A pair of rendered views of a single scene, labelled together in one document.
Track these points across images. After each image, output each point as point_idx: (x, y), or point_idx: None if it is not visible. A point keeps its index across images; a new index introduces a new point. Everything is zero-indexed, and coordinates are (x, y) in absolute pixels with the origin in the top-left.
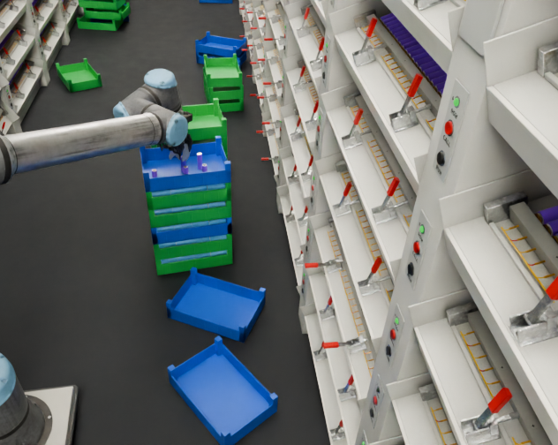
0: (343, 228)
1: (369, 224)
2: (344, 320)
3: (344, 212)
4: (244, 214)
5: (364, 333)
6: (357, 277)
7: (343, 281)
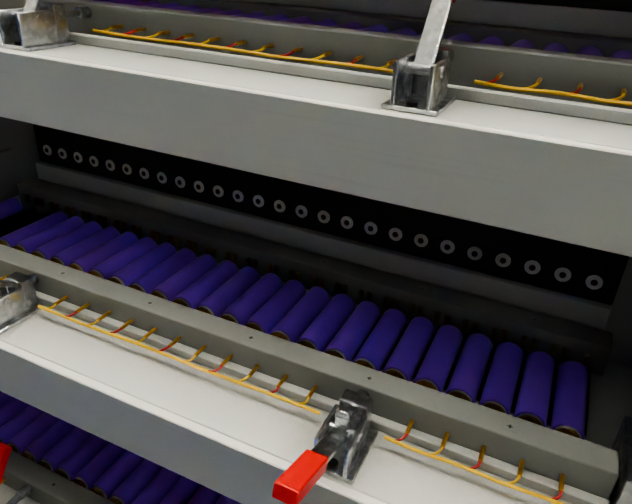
0: (90, 58)
1: (196, 24)
2: (206, 411)
3: (53, 39)
4: None
5: (318, 397)
6: (331, 99)
7: (84, 323)
